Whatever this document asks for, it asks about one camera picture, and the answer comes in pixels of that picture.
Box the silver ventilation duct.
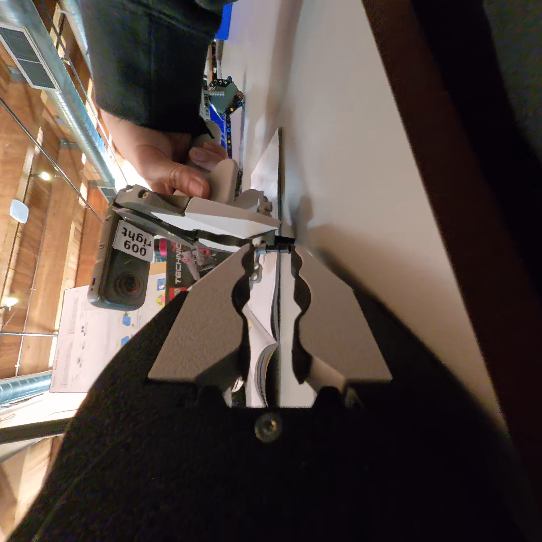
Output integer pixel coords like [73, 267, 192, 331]
[0, 370, 53, 413]
[8, 0, 119, 191]

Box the black toy set box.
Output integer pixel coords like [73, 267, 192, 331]
[165, 237, 231, 303]

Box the blue plastic bin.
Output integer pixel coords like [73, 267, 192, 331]
[214, 3, 234, 41]

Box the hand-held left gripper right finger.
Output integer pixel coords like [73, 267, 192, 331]
[291, 247, 392, 392]

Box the ceiling vent grille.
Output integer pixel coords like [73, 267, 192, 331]
[0, 23, 58, 91]

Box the person's right hand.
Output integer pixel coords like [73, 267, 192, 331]
[99, 108, 231, 200]

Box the white wall chart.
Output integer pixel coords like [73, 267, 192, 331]
[49, 273, 170, 394]

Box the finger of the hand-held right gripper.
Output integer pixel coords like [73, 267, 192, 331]
[150, 197, 282, 239]
[163, 229, 257, 251]

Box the black toy chassis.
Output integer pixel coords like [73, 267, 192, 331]
[198, 40, 247, 178]

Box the person's right forearm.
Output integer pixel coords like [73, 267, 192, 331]
[80, 0, 225, 137]

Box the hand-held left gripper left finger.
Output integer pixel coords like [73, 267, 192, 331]
[148, 245, 256, 382]

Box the white instruction booklet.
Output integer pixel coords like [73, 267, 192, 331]
[243, 127, 283, 407]

